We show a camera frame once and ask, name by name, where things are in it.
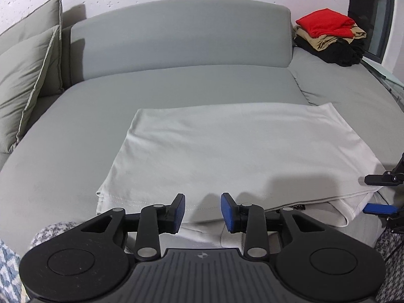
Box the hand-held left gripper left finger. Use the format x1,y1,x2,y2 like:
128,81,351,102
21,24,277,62
76,193,186,262

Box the speckled grey cloth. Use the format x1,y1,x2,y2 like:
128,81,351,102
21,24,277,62
29,221,81,250
374,226,404,303

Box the red folded garment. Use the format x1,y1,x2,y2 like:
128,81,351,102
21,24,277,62
296,9,356,38

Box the dark window frame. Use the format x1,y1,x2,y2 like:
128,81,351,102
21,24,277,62
347,0,397,64

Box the black folded garment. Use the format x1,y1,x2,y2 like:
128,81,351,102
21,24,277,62
295,36,367,68

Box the grey sofa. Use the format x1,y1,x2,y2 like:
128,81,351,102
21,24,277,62
0,0,404,261

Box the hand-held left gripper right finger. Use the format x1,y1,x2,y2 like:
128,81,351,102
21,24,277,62
220,192,330,262

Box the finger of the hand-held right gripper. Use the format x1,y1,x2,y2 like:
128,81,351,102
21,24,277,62
362,204,404,235
364,152,404,187

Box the white t-shirt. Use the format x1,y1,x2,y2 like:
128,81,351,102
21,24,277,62
95,102,386,249

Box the grey piped cushion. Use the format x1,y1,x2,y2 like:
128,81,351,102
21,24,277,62
0,0,64,98
0,24,61,154

